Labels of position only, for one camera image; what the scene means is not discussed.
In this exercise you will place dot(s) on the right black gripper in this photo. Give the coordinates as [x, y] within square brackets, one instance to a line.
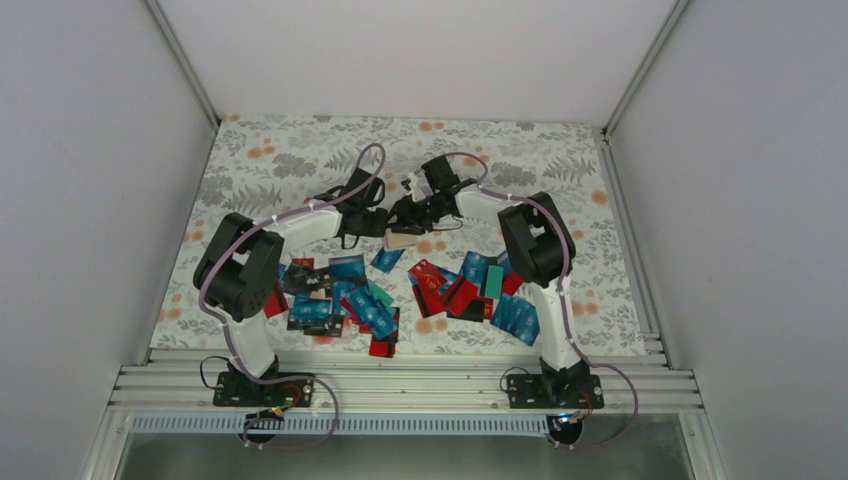
[408, 219]

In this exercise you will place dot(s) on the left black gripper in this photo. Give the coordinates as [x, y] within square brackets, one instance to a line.
[378, 228]

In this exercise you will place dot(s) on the beige leather card holder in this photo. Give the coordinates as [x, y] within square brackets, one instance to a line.
[393, 241]

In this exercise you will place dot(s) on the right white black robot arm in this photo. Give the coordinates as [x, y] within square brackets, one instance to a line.
[538, 244]

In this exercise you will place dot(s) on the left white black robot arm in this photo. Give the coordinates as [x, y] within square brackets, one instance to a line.
[238, 273]

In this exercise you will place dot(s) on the blue card upper centre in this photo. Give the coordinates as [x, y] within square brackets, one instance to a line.
[386, 260]

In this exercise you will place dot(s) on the red card with chip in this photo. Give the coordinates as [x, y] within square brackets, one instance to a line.
[430, 280]

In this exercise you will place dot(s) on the blue card upper right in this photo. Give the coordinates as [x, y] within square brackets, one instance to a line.
[474, 267]

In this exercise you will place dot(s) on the black VIP card left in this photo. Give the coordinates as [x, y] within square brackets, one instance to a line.
[302, 280]

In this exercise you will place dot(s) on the green card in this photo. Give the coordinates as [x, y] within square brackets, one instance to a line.
[491, 285]

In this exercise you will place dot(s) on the blue card left lower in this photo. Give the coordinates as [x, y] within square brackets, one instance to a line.
[311, 310]

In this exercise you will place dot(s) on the red card bottom centre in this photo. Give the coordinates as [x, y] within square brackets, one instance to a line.
[383, 348]

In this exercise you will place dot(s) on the blue card stack right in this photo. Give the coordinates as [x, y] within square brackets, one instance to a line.
[517, 317]

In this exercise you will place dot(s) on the floral patterned table mat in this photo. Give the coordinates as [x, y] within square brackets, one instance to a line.
[265, 164]

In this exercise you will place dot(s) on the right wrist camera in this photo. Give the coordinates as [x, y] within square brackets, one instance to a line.
[412, 187]

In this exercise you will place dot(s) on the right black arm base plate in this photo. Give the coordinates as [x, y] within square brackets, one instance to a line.
[526, 391]

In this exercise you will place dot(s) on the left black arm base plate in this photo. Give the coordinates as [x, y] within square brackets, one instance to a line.
[234, 389]

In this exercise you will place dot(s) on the aluminium rail frame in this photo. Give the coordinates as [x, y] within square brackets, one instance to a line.
[406, 383]

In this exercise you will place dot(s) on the grey slotted cable duct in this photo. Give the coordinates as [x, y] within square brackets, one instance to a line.
[346, 424]

